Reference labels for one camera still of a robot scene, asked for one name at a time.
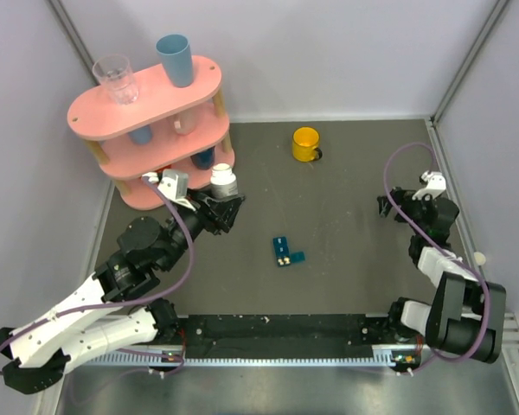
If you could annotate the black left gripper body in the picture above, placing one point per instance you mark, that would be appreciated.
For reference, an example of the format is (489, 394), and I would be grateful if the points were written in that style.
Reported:
(207, 219)

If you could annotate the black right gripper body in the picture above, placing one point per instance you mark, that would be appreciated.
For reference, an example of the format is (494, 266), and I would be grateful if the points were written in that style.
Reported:
(414, 210)

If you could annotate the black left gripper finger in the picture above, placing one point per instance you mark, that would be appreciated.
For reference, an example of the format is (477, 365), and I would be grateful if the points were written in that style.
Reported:
(223, 212)
(199, 194)

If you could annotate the white pill bottle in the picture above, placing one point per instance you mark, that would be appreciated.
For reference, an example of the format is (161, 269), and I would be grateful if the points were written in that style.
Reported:
(223, 181)

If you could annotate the teal pill organizer box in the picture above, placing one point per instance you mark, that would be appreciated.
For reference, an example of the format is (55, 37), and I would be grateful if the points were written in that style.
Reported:
(281, 250)

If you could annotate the white bottle cap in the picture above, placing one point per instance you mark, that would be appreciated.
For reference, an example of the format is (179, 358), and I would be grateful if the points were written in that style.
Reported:
(479, 258)

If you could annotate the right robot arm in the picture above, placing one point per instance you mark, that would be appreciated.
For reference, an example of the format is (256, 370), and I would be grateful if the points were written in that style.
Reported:
(463, 313)

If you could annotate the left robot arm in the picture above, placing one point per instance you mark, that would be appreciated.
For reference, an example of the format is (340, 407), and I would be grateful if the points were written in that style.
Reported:
(114, 308)

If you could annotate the dark blue faceted cup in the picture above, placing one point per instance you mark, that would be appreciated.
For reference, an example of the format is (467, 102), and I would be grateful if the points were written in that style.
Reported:
(205, 159)

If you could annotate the pink three-tier wooden shelf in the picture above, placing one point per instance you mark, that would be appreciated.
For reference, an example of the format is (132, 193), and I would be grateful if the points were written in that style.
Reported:
(103, 126)

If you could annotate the small light blue cup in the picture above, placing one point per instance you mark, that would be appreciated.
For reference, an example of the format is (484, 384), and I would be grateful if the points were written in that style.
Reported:
(141, 135)

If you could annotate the yellow mug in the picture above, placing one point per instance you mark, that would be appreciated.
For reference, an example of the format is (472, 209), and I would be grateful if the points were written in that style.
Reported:
(306, 145)

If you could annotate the light blue plastic tumbler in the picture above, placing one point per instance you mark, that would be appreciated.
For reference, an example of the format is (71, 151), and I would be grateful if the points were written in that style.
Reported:
(175, 55)

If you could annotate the clear drinking glass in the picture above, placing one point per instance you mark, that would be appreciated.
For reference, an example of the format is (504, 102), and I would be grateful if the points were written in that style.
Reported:
(114, 73)

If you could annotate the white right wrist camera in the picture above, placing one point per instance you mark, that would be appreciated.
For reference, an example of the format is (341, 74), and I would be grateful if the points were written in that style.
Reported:
(434, 185)

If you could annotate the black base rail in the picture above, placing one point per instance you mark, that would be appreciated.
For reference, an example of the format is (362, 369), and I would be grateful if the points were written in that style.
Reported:
(285, 336)

